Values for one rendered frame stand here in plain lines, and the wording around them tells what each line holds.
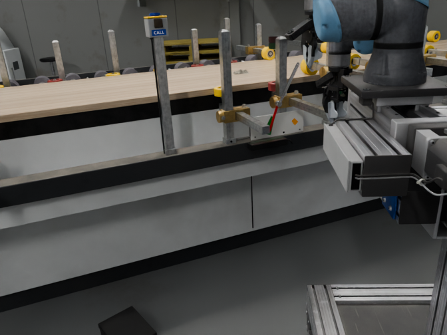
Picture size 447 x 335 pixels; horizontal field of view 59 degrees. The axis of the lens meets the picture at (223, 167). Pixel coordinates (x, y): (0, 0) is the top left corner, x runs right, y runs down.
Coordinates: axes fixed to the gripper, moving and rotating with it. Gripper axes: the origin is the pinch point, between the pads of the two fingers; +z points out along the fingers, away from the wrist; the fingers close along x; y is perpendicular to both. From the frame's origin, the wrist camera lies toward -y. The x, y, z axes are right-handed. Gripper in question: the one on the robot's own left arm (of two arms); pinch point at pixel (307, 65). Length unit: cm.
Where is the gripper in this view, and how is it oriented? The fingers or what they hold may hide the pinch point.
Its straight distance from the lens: 166.3
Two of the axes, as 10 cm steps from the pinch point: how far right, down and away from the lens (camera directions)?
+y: 9.3, -1.8, 3.2
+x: -3.7, -3.3, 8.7
